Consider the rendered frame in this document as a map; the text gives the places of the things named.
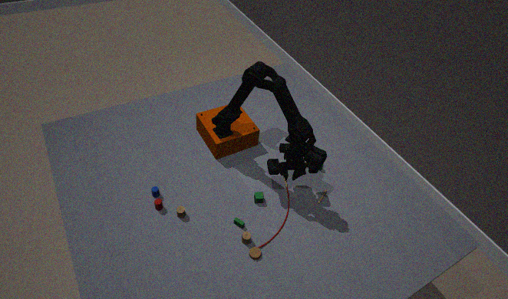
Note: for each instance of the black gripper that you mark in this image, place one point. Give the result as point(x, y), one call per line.
point(299, 165)

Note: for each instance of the small green block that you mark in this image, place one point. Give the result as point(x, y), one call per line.
point(239, 222)

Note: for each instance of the round wooden button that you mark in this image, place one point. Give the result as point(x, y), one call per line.
point(254, 253)

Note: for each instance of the red cylinder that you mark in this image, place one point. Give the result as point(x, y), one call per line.
point(158, 204)

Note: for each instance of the blue cylinder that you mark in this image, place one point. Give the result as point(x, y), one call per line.
point(155, 192)

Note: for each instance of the green cube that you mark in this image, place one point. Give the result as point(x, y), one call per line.
point(258, 197)

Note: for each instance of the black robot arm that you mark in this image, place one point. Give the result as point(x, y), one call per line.
point(298, 127)

